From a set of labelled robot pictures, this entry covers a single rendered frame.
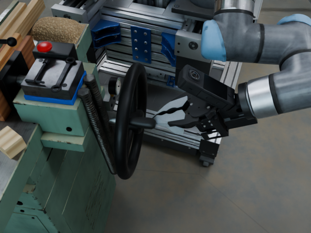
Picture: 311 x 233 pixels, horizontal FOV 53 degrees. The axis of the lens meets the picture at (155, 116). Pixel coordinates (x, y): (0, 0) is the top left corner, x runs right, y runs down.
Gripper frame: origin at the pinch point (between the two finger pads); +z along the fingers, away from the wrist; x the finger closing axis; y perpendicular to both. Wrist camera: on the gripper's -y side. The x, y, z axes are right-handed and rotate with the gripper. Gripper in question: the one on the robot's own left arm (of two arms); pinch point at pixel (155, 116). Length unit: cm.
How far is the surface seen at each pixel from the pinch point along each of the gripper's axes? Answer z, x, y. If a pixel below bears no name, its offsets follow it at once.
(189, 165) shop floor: 37, 41, 84
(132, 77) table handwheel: 2.3, 5.6, -7.7
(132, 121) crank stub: 3.3, -2.9, -3.1
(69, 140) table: 16.5, -7.1, -6.8
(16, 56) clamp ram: 20.8, 4.0, -23.6
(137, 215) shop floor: 55, 11, 72
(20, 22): 32.3, 23.3, -23.4
